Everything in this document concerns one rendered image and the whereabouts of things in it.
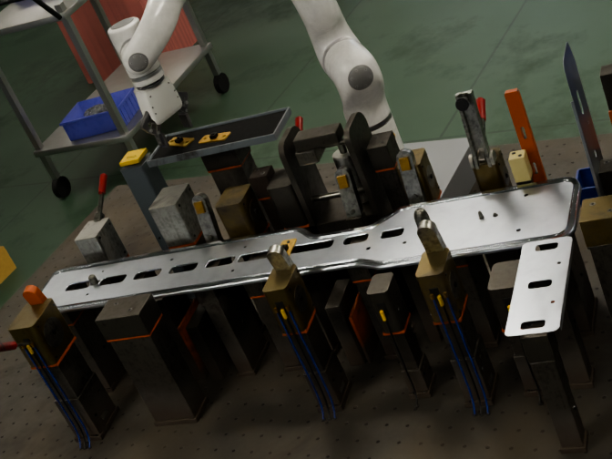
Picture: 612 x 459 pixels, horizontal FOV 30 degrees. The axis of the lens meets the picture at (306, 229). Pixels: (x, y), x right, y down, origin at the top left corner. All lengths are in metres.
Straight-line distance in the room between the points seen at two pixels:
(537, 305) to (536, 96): 3.09
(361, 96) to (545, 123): 2.08
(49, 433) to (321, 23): 1.24
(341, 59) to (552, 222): 0.82
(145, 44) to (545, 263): 1.11
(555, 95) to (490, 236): 2.79
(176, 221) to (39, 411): 0.66
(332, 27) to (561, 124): 2.07
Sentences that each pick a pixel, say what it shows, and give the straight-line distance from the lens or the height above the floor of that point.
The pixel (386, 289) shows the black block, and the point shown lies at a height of 0.99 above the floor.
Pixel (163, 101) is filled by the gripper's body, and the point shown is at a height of 1.29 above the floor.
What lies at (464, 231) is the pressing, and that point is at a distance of 2.40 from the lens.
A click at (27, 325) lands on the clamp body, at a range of 2.71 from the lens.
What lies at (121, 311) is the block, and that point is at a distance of 2.62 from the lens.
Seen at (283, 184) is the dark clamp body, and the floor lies 1.08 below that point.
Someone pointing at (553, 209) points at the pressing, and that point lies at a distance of 2.38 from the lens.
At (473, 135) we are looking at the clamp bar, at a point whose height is 1.12.
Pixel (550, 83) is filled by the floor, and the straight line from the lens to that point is 5.23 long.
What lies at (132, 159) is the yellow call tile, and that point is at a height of 1.16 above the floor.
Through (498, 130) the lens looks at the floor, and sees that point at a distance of 4.98.
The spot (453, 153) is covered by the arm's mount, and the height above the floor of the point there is 0.80.
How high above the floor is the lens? 2.23
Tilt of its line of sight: 28 degrees down
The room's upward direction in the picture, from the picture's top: 24 degrees counter-clockwise
